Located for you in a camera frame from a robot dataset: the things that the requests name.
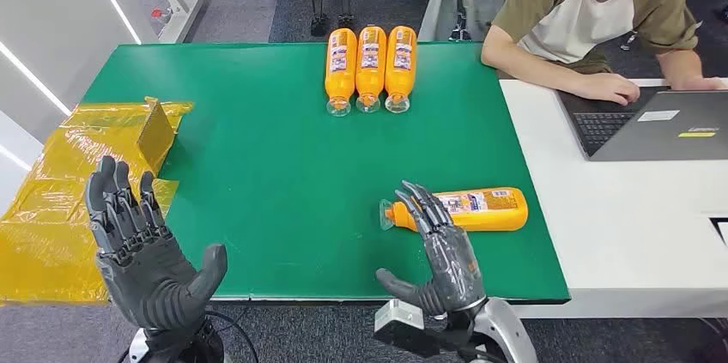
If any black edge object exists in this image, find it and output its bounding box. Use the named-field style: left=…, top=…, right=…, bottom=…
left=709, top=215, right=728, bottom=246

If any grey laptop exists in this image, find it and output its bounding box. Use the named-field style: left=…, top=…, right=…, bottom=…
left=557, top=86, right=728, bottom=163

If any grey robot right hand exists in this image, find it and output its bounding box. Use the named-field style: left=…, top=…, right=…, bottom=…
left=375, top=179, right=488, bottom=319

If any orange bottle with clear cap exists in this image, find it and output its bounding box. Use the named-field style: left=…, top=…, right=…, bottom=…
left=384, top=25, right=418, bottom=114
left=325, top=27, right=358, bottom=118
left=355, top=25, right=388, bottom=114
left=379, top=186, right=529, bottom=233

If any person's left hand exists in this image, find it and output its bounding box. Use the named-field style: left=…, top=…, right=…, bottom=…
left=673, top=76, right=728, bottom=92

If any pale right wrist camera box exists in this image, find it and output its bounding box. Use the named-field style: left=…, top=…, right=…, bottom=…
left=373, top=299, right=434, bottom=350

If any green table mat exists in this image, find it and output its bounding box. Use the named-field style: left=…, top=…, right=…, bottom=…
left=82, top=41, right=572, bottom=303

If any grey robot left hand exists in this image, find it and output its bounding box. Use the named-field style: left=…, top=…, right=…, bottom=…
left=83, top=155, right=228, bottom=332

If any black cable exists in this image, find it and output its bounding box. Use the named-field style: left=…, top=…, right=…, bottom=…
left=204, top=309, right=260, bottom=363

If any white desk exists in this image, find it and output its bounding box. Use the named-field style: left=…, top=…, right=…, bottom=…
left=499, top=78, right=728, bottom=320

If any person's right hand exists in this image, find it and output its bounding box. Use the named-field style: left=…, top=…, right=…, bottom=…
left=574, top=72, right=641, bottom=106

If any yellow taped cardboard box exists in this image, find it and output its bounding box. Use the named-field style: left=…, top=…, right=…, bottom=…
left=0, top=97, right=195, bottom=306

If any seated person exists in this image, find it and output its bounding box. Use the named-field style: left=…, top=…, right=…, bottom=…
left=480, top=0, right=728, bottom=106

